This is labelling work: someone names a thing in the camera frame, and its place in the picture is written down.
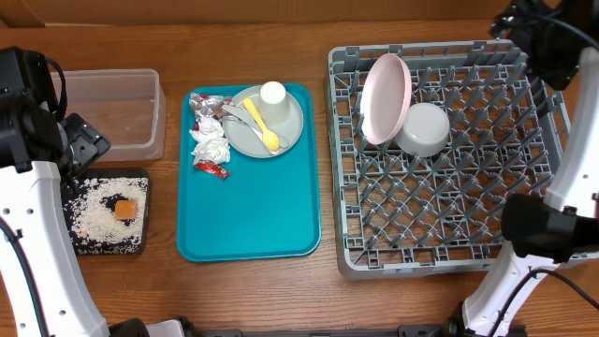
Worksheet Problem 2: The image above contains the clear plastic bin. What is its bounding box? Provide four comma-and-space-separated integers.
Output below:
51, 68, 167, 162

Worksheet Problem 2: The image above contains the grey bowl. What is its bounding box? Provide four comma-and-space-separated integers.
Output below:
395, 103, 450, 157

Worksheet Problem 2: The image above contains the pink plate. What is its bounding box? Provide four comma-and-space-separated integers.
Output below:
359, 53, 412, 145

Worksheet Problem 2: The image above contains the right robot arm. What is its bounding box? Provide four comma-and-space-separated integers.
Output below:
441, 0, 598, 336

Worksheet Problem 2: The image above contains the crumpled foil wrapper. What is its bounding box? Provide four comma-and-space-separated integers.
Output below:
189, 93, 233, 122

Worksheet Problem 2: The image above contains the white paper cup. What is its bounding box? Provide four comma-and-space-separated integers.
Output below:
257, 81, 289, 125

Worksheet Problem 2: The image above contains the crumpled white napkin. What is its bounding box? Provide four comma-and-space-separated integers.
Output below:
189, 117, 230, 165

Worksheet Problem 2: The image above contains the grey dishwasher rack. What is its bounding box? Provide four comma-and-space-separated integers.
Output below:
326, 40, 598, 279

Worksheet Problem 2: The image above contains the red sauce packet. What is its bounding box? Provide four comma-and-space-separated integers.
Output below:
193, 161, 230, 181

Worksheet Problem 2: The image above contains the orange food cube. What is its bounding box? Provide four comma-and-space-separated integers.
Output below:
114, 199, 138, 221

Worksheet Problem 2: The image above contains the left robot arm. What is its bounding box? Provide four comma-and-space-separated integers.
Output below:
1, 47, 110, 336

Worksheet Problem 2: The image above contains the rice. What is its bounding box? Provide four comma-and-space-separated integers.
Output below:
63, 176, 150, 256

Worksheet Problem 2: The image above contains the yellow plastic spoon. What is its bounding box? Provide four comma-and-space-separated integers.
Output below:
242, 97, 280, 151

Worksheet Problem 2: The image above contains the teal serving tray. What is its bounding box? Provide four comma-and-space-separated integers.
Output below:
177, 83, 321, 262

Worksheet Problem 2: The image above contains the black waste tray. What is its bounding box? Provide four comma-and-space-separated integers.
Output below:
60, 167, 152, 256

